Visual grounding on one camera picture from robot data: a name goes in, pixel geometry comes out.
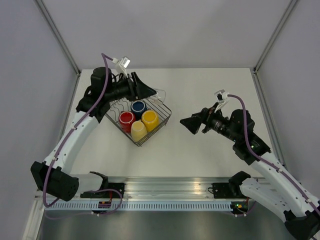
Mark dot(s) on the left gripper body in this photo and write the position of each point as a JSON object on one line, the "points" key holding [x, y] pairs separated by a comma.
{"points": [[128, 91]]}

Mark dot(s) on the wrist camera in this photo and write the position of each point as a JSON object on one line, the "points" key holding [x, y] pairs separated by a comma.
{"points": [[121, 65], [222, 99]]}

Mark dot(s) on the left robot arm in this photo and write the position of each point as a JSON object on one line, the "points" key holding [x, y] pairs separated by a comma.
{"points": [[52, 176]]}

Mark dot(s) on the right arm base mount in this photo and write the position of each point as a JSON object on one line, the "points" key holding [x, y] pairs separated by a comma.
{"points": [[222, 190]]}

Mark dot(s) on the wire dish rack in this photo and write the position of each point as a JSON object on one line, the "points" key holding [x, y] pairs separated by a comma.
{"points": [[118, 106]]}

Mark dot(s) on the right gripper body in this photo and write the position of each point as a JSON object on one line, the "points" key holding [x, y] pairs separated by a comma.
{"points": [[214, 120]]}

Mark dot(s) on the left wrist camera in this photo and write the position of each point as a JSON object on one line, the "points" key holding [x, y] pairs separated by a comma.
{"points": [[121, 65]]}

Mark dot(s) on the left frame post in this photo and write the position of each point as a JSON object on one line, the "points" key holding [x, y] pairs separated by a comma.
{"points": [[57, 35]]}

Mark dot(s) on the pale yellow mug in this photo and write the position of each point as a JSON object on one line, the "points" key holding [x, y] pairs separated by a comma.
{"points": [[138, 130]]}

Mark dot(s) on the white slotted cable duct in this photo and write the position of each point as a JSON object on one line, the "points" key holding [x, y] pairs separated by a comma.
{"points": [[77, 205]]}

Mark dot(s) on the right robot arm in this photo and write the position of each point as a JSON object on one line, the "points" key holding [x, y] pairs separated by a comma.
{"points": [[292, 203]]}

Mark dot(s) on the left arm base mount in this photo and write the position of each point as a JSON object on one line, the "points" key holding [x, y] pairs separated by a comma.
{"points": [[96, 185]]}

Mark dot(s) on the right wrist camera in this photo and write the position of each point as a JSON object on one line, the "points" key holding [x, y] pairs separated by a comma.
{"points": [[222, 99]]}

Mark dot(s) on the clear glass cup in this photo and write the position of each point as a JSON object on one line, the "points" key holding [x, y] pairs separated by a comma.
{"points": [[158, 98]]}

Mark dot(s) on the frame post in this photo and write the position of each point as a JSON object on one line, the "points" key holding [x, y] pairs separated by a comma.
{"points": [[57, 35], [275, 34]]}

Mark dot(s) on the right frame post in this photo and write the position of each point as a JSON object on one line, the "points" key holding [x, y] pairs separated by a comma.
{"points": [[275, 34]]}

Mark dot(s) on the red mug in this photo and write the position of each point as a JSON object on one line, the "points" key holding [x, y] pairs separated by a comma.
{"points": [[126, 119]]}

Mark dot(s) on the blue mug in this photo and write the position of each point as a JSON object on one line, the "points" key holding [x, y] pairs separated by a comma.
{"points": [[138, 107]]}

